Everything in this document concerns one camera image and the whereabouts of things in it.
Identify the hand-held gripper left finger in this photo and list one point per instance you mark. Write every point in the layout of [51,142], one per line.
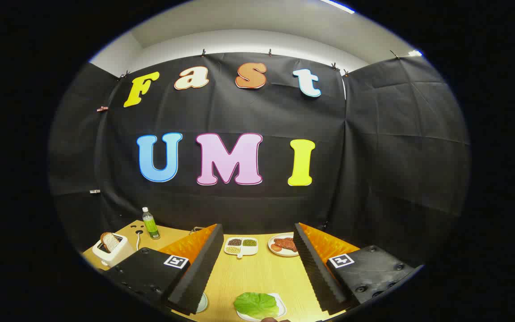
[199,273]

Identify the round white plate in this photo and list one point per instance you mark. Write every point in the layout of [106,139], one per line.
[272,242]

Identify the pale green round plate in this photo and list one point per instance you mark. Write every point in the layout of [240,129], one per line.
[203,303]

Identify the black backdrop cloth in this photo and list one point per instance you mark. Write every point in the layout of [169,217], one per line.
[239,112]

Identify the white divided bean dish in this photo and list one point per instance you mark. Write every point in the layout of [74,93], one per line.
[242,251]

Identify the red meat slices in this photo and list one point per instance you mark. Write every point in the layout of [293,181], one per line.
[286,244]

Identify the white bread slice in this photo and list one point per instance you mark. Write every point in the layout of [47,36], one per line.
[111,241]

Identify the white toaster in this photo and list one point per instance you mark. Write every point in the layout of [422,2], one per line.
[116,256]

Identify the square white plate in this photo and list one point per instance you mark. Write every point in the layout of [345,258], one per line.
[282,308]

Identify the green lettuce leaf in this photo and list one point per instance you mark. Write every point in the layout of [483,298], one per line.
[255,305]

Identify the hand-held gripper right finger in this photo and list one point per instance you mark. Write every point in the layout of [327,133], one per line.
[315,268]

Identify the green drink bottle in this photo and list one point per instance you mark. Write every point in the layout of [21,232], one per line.
[150,223]

